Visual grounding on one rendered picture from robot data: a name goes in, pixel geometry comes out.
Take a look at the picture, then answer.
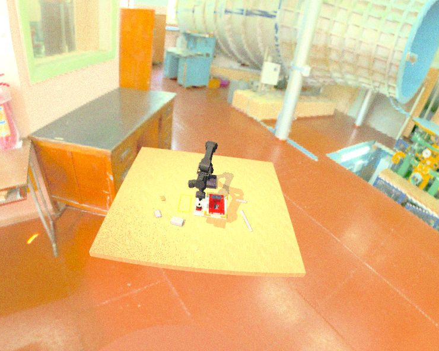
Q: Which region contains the white rectangular block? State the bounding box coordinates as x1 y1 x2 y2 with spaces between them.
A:
170 216 184 226

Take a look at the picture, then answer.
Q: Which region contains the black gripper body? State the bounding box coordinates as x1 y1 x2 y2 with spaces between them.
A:
195 183 206 199

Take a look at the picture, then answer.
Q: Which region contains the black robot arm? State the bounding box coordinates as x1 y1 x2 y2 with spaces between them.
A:
188 141 218 189

